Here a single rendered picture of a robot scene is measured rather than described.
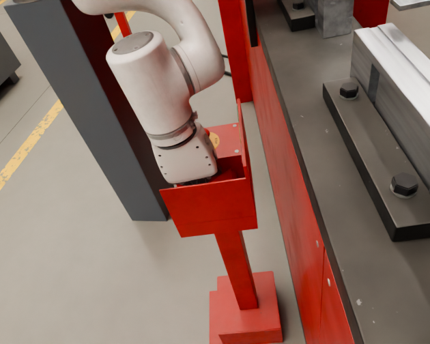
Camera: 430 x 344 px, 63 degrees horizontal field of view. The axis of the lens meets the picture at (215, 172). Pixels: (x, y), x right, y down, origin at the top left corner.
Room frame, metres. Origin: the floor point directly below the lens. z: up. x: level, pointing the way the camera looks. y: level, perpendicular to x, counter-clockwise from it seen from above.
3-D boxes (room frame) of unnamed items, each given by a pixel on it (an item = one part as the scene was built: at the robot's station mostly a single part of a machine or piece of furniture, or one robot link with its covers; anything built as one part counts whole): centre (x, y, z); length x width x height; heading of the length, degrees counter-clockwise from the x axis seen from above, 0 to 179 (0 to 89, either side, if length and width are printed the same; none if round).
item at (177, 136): (0.47, 0.05, 0.91); 0.09 x 0.08 x 0.03; 79
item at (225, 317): (0.52, 0.04, 0.06); 0.25 x 0.20 x 0.12; 80
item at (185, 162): (0.47, 0.04, 0.85); 0.10 x 0.07 x 0.11; 79
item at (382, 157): (0.33, -0.22, 0.89); 0.30 x 0.05 x 0.03; 172
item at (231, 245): (0.52, 0.01, 0.39); 0.06 x 0.06 x 0.54; 80
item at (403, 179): (0.24, -0.21, 0.91); 0.03 x 0.03 x 0.02
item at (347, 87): (0.43, -0.23, 0.91); 0.03 x 0.03 x 0.02
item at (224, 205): (0.52, 0.01, 0.75); 0.20 x 0.16 x 0.18; 170
